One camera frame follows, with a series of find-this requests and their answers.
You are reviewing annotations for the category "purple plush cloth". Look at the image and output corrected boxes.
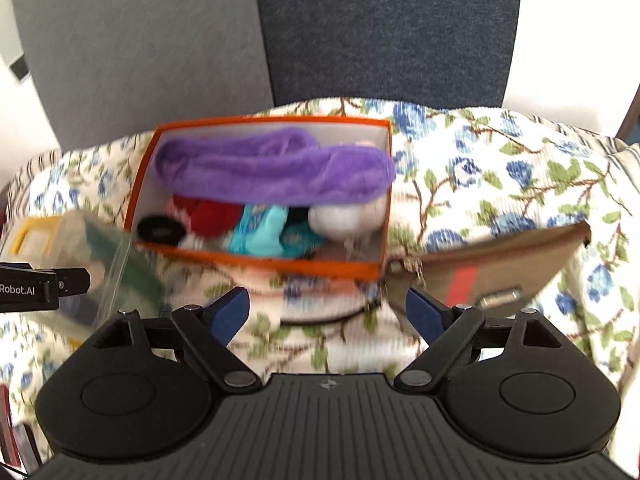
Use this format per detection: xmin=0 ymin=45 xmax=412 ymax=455
xmin=155 ymin=128 xmax=395 ymax=206

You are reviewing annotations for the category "clear plastic storage container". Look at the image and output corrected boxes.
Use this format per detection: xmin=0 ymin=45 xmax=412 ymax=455
xmin=1 ymin=210 xmax=165 ymax=341

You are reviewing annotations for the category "turquoise sock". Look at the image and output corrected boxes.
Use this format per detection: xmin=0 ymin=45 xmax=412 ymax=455
xmin=228 ymin=205 xmax=324 ymax=259

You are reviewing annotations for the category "dark red knitted item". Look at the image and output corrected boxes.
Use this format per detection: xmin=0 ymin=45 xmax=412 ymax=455
xmin=167 ymin=195 xmax=244 ymax=238

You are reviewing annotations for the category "black hair band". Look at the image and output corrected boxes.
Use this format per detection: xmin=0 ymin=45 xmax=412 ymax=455
xmin=136 ymin=214 xmax=186 ymax=247

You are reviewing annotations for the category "white plush ball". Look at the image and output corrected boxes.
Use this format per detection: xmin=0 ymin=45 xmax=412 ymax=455
xmin=308 ymin=195 xmax=388 ymax=242

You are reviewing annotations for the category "orange cardboard box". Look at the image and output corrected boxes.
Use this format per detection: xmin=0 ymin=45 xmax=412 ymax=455
xmin=124 ymin=116 xmax=392 ymax=281

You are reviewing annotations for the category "floral blue bedsheet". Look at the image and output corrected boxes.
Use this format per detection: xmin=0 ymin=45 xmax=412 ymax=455
xmin=0 ymin=96 xmax=640 ymax=441

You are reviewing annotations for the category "light grey sofa cushion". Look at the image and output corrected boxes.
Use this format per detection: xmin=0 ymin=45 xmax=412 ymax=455
xmin=13 ymin=0 xmax=273 ymax=150

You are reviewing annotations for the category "dark blue sofa cushion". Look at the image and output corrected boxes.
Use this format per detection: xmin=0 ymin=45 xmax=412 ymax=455
xmin=257 ymin=0 xmax=520 ymax=108

